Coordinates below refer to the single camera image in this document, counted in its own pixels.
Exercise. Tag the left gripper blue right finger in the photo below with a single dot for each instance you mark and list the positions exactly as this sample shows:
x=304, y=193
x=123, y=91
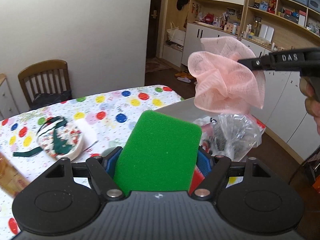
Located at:
x=215, y=170

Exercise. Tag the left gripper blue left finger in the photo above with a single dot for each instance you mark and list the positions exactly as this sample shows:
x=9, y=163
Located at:
x=110, y=164

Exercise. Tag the clear bubble wrap bag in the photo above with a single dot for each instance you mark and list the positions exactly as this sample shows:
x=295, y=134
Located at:
x=230, y=135

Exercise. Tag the green sponge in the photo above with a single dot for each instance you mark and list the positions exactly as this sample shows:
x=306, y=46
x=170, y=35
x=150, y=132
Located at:
x=159, y=155

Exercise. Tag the pink mesh bath pouf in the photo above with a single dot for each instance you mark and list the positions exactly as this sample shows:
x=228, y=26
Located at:
x=223, y=84

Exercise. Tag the person's right hand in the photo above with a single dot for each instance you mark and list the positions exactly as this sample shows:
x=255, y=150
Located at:
x=312, y=106

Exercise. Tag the pale green ceramic cup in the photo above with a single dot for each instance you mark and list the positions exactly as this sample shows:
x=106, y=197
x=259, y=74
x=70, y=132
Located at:
x=107, y=151

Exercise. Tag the orange drink plastic bottle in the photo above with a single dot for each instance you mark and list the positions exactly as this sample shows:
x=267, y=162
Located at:
x=12, y=181

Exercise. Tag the brown wooden chair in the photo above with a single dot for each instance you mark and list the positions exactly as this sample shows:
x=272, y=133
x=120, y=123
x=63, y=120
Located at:
x=45, y=83

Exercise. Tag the small white drawer cabinet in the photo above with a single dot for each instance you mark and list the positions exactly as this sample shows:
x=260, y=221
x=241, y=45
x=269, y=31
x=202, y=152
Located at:
x=8, y=106

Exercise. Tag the patterned door mat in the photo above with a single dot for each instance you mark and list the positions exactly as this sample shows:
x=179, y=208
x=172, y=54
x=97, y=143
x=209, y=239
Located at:
x=155, y=64

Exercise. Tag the white tote bag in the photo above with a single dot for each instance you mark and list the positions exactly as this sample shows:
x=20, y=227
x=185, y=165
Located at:
x=176, y=35

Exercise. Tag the white wall cabinet unit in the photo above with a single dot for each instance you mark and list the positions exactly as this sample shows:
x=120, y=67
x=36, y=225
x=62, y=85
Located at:
x=264, y=26

